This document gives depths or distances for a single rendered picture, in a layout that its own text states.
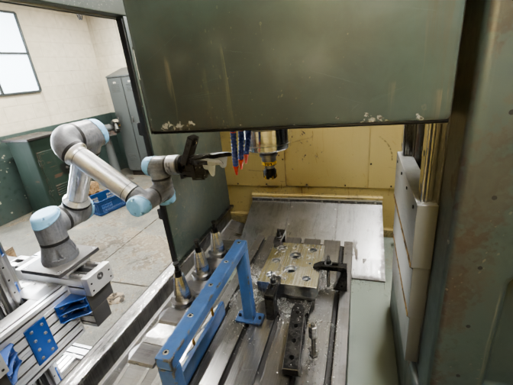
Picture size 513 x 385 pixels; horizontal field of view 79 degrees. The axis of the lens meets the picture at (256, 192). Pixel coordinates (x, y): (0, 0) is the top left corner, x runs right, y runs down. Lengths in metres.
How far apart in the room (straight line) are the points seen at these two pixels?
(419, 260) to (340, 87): 0.48
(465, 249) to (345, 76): 0.42
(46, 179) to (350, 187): 4.33
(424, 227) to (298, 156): 1.37
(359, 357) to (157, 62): 1.29
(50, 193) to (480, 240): 5.16
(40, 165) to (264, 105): 4.76
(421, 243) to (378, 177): 1.27
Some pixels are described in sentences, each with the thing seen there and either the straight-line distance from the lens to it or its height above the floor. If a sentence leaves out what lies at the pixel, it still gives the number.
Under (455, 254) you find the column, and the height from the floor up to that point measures 1.36.
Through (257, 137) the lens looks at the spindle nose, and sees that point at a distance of 0.96.
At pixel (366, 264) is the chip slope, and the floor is 0.67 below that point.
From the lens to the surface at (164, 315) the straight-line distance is 0.84.
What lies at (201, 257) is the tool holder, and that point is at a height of 1.28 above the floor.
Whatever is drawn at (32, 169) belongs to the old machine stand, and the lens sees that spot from 5.39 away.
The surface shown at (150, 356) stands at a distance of 0.76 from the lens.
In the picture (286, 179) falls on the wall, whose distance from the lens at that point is 2.17.
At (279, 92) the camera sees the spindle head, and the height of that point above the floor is 1.70.
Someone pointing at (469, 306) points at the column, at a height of 1.23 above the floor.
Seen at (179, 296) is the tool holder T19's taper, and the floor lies 1.24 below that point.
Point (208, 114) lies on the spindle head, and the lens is 0.73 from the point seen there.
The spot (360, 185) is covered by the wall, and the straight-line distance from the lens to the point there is 2.13.
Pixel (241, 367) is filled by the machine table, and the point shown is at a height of 0.90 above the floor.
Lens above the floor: 1.75
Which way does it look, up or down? 22 degrees down
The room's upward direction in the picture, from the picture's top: 6 degrees counter-clockwise
